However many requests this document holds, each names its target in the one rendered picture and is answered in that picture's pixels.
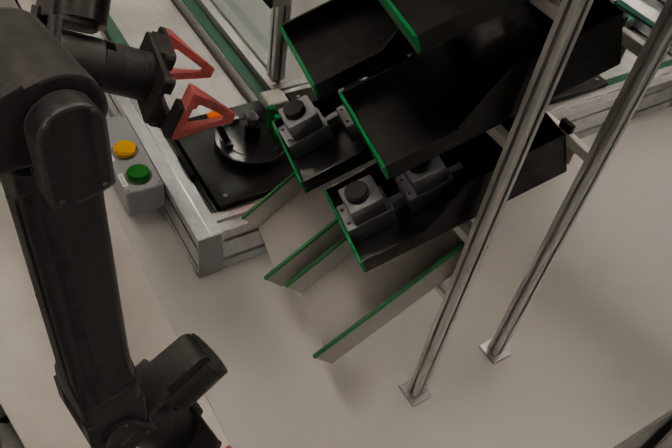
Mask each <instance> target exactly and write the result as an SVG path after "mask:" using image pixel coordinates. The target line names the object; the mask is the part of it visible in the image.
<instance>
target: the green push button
mask: <svg viewBox="0 0 672 448"><path fill-rule="evenodd" d="M126 174H127V178H128V180H129V181H131V182H134V183H142V182H145V181H146V180H148V179H149V177H150V170H149V168H148V167H147V166H145V165H143V164H135V165H132V166H130V167H129V168H128V169H127V171H126Z"/></svg>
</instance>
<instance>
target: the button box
mask: <svg viewBox="0 0 672 448"><path fill-rule="evenodd" d="M106 120H107V125H108V132H109V139H110V146H111V154H112V161H113V168H114V175H115V184H114V185H113V187H114V189H115V191H116V193H117V194H118V196H119V198H120V200H121V202H122V204H123V206H124V208H125V210H126V212H127V214H128V216H133V215H136V214H139V213H143V212H146V211H149V210H152V209H156V208H159V207H162V206H165V190H164V182H163V181H162V179H161V177H160V175H159V174H158V172H157V170H156V168H155V167H154V165H153V163H152V161H151V160H150V158H149V156H148V154H147V153H146V151H145V149H144V147H143V146H142V144H141V142H140V140H139V139H138V137H137V135H136V133H135V132H134V130H133V128H132V126H131V125H130V123H129V121H128V120H127V118H126V116H125V115H124V114H122V115H118V116H114V117H110V118H106ZM121 140H129V141H132V142H134V143H135V145H136V153H135V154H134V155H133V156H131V157H128V158H120V157H118V156H116V155H115V154H114V150H113V146H114V144H115V143H117V142H118V141H121ZM135 164H143V165H145V166H147V167H148V168H149V170H150V177H149V179H148V180H146V181H145V182H142V183H134V182H131V181H129V180H128V178H127V174H126V171H127V169H128V168H129V167H130V166H132V165H135Z"/></svg>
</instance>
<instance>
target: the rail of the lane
mask: <svg viewBox="0 0 672 448"><path fill-rule="evenodd" d="M81 34H85V35H89V36H93V37H96V38H100V39H103V40H105V38H104V36H103V35H102V33H101V31H98V32H97V33H94V34H88V33H81ZM105 95H106V98H107V104H108V111H107V113H108V115H109V116H110V117H114V116H118V115H122V114H124V115H125V116H126V118H127V120H128V121H129V123H130V125H131V126H132V128H133V130H134V132H135V133H136V135H137V137H138V139H139V140H140V142H141V144H142V146H143V147H144V149H145V151H146V153H147V154H148V156H149V158H150V160H151V161H152V163H153V165H154V167H155V168H156V170H157V172H158V174H159V175H160V177H161V179H162V181H163V182H164V190H165V206H162V207H160V209H161V211H162V212H163V214H164V216H165V218H166V220H167V221H168V223H169V225H170V227H171V229H172V230H173V232H174V234H175V236H176V238H177V239H178V241H179V243H180V245H181V247H182V249H183V250H184V252H185V254H186V256H187V258H188V259H189V261H190V263H191V265H192V267H193V268H194V270H195V272H196V274H197V276H198V277H199V278H201V277H204V276H207V275H209V274H212V273H215V272H218V271H220V270H222V268H223V232H222V230H221V228H220V227H219V225H218V223H217V222H216V220H215V218H214V217H213V215H212V214H211V212H210V210H209V209H208V207H207V205H206V204H205V202H204V200H203V199H202V197H201V195H200V194H199V192H198V191H197V189H196V187H195V186H194V184H193V182H195V181H196V174H195V173H194V171H193V170H192V168H191V166H190V165H189V163H188V162H187V160H186V158H185V157H184V155H183V154H181V155H179V156H178V158H177V156H176V154H175V153H174V151H173V150H172V148H171V146H170V145H169V143H168V141H167V140H166V138H164V135H163V133H162V131H161V130H160V128H158V127H152V126H149V124H147V123H144V121H143V118H142V114H141V111H140V108H139V105H138V102H137V100H135V99H131V98H127V97H122V96H118V95H113V94H108V93H105Z"/></svg>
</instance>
